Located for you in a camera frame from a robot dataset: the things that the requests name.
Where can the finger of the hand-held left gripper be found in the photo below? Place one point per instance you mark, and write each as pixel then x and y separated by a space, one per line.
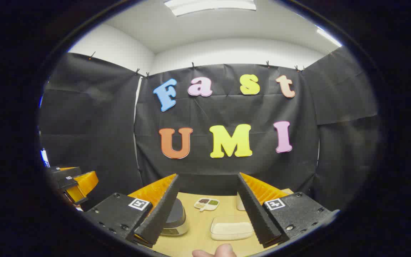
pixel 84 184
pixel 66 172

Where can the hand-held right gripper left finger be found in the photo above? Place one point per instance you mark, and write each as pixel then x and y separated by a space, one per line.
pixel 162 207

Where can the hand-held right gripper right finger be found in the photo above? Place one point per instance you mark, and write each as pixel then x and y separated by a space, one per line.
pixel 253 210

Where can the dark grey rice cooker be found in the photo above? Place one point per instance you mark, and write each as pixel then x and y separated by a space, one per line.
pixel 177 216

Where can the white toaster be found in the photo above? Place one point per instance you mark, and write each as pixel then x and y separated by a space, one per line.
pixel 240 204

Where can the computer monitor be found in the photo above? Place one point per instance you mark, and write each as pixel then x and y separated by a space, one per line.
pixel 45 157

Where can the white divided sauce tray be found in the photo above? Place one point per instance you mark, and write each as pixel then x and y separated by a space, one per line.
pixel 206 203

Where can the black backdrop cloth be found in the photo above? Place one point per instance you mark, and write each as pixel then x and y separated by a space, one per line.
pixel 227 110

